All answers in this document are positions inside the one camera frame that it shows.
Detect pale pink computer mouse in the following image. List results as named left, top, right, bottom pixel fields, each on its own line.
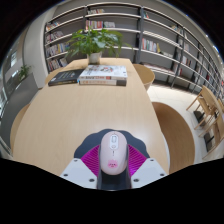
left=99, top=130, right=129, bottom=176

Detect small green floor plant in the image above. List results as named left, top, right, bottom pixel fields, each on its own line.
left=17, top=64, right=33, bottom=81

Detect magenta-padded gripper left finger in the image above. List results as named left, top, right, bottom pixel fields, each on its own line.
left=59, top=144, right=114, bottom=191

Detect dark cartoon-eyed mouse pad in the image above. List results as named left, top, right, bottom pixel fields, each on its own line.
left=73, top=128, right=150, bottom=160

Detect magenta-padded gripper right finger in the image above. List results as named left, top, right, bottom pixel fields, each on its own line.
left=113, top=144, right=168, bottom=191

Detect white red spine book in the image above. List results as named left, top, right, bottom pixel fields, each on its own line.
left=78, top=78, right=128, bottom=87

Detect light wooden frame chairs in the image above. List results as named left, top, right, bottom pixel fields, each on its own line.
left=185, top=84, right=224, bottom=160

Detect green potted plant white pot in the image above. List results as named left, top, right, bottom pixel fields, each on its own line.
left=65, top=28, right=133, bottom=65

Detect round-backed light wood chair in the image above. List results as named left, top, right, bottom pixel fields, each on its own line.
left=44, top=68, right=63, bottom=84
left=151, top=101, right=196, bottom=175
left=133, top=63, right=156, bottom=92
left=9, top=103, right=31, bottom=155

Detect grey bookshelf unit with books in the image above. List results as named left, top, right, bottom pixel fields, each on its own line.
left=43, top=1, right=224, bottom=101

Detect white illustrated cover book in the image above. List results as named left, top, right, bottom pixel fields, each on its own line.
left=78, top=64, right=128, bottom=81

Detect black hardcover book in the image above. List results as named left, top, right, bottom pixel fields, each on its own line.
left=47, top=68, right=85, bottom=87

